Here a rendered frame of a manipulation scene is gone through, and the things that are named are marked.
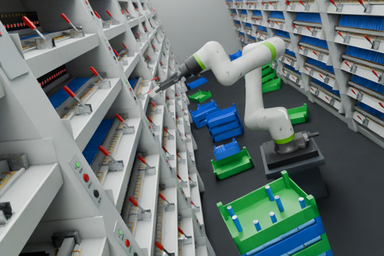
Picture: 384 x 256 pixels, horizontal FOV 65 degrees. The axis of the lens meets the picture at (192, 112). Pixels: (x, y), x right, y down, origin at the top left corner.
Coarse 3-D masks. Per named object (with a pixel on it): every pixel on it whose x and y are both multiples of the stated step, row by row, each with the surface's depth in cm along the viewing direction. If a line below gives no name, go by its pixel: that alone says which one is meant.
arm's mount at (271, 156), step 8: (264, 144) 192; (272, 144) 187; (312, 144) 169; (264, 152) 182; (272, 152) 178; (296, 152) 168; (304, 152) 164; (312, 152) 162; (272, 160) 170; (280, 160) 166; (288, 160) 165; (296, 160) 165; (272, 168) 168
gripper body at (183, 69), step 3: (183, 63) 149; (180, 66) 148; (183, 66) 147; (180, 69) 147; (183, 69) 147; (186, 69) 146; (180, 72) 150; (183, 72) 147; (186, 72) 147; (189, 72) 147; (177, 75) 147; (180, 75) 147; (183, 75) 147; (186, 75) 148; (189, 75) 148; (180, 78) 147; (186, 78) 149
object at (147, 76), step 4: (148, 72) 192; (132, 76) 192; (136, 76) 192; (140, 76) 193; (144, 76) 193; (148, 76) 193; (144, 80) 193; (148, 80) 192; (152, 84) 195; (144, 88) 174; (148, 88) 173; (144, 92) 166; (148, 96) 164; (140, 100) 135; (144, 100) 151; (148, 100) 163; (140, 104) 136; (144, 104) 145; (144, 108) 142; (144, 112) 141
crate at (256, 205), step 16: (288, 176) 117; (256, 192) 118; (272, 192) 119; (288, 192) 117; (304, 192) 107; (224, 208) 117; (240, 208) 118; (256, 208) 116; (272, 208) 113; (288, 208) 110; (304, 208) 100; (272, 224) 99; (288, 224) 100; (240, 240) 98; (256, 240) 99
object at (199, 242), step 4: (196, 240) 151; (200, 240) 151; (204, 240) 152; (196, 244) 150; (200, 244) 152; (204, 244) 152; (196, 248) 151; (200, 248) 151; (204, 248) 151; (196, 252) 148; (200, 252) 149; (204, 252) 148
